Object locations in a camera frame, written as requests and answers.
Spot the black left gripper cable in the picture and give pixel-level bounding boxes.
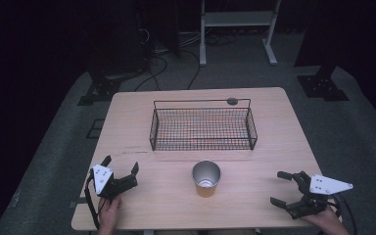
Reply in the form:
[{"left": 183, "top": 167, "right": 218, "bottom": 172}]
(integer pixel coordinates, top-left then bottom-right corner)
[{"left": 83, "top": 176, "right": 101, "bottom": 230}]

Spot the black wire basket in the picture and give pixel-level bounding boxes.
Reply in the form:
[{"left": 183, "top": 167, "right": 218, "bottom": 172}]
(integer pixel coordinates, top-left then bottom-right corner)
[{"left": 149, "top": 97, "right": 259, "bottom": 152}]

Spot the person's right hand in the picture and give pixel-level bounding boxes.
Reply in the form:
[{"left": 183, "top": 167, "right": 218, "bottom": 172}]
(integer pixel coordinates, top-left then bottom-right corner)
[{"left": 301, "top": 207, "right": 351, "bottom": 235}]

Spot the person's left hand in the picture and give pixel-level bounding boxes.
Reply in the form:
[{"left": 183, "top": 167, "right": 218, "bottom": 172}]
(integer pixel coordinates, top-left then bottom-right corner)
[{"left": 97, "top": 195, "right": 122, "bottom": 229}]

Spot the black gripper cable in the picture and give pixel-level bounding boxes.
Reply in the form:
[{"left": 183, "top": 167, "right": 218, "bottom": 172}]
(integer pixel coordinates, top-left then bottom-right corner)
[
  {"left": 332, "top": 193, "right": 358, "bottom": 235},
  {"left": 83, "top": 176, "right": 101, "bottom": 230}
]

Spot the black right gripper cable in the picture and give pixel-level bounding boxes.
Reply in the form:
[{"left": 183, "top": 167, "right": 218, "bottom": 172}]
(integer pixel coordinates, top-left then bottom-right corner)
[{"left": 332, "top": 193, "right": 358, "bottom": 235}]

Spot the black floor cable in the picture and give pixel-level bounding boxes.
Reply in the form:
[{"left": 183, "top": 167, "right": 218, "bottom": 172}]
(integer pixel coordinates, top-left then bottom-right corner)
[
  {"left": 179, "top": 48, "right": 202, "bottom": 91},
  {"left": 133, "top": 53, "right": 169, "bottom": 93}
]

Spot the black stand base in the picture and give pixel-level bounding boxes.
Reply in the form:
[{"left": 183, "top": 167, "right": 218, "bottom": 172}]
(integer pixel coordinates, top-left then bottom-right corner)
[
  {"left": 296, "top": 64, "right": 351, "bottom": 103},
  {"left": 76, "top": 76, "right": 122, "bottom": 107}
]

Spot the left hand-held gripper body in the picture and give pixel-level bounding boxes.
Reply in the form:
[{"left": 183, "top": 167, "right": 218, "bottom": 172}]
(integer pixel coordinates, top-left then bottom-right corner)
[{"left": 92, "top": 164, "right": 139, "bottom": 201}]

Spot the white metal table frame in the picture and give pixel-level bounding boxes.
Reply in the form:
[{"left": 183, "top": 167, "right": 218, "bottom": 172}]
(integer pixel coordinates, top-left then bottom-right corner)
[{"left": 199, "top": 0, "right": 282, "bottom": 68}]

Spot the metal cup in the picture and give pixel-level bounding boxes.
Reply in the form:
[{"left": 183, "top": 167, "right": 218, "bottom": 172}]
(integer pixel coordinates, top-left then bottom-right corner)
[{"left": 191, "top": 160, "right": 222, "bottom": 199}]

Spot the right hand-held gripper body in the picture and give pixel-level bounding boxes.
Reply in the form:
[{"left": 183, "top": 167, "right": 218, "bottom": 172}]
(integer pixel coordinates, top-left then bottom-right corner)
[{"left": 288, "top": 170, "right": 354, "bottom": 220}]

